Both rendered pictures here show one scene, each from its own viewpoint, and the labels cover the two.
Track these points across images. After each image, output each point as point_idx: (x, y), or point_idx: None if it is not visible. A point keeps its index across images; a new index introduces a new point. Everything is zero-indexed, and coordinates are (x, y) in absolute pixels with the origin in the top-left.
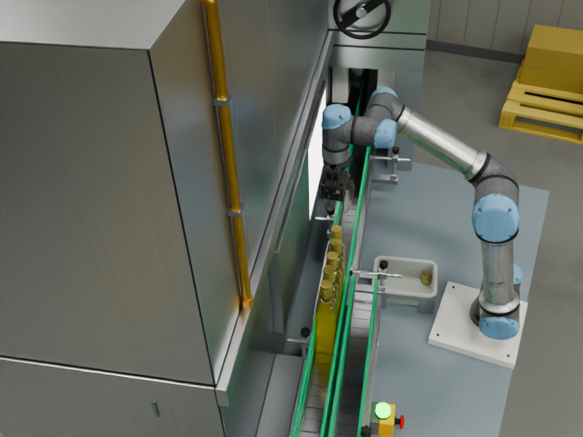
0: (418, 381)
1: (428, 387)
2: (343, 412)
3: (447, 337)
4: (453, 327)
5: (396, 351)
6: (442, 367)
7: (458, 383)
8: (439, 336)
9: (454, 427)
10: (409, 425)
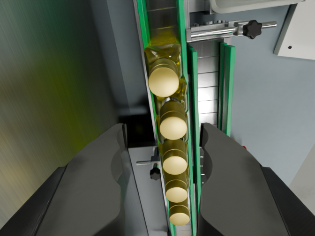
0: (258, 102)
1: (266, 105)
2: (201, 182)
3: (300, 48)
4: (312, 29)
5: (237, 73)
6: (285, 80)
7: (297, 94)
8: (291, 49)
9: (284, 135)
10: (247, 140)
